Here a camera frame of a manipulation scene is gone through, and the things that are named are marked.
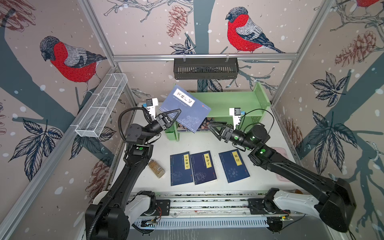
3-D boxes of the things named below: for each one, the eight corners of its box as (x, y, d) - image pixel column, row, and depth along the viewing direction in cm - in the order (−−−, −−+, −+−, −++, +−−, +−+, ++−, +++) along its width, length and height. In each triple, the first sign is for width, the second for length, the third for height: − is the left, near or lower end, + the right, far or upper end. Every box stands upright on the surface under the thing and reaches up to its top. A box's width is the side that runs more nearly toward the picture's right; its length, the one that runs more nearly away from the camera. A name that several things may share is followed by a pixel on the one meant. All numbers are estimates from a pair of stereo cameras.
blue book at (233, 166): (228, 183, 83) (228, 182, 81) (217, 154, 94) (218, 153, 92) (249, 177, 85) (250, 176, 83) (236, 150, 96) (237, 148, 94)
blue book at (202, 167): (194, 184, 83) (194, 183, 81) (189, 155, 94) (189, 153, 92) (216, 180, 84) (217, 179, 82) (209, 152, 95) (209, 150, 94)
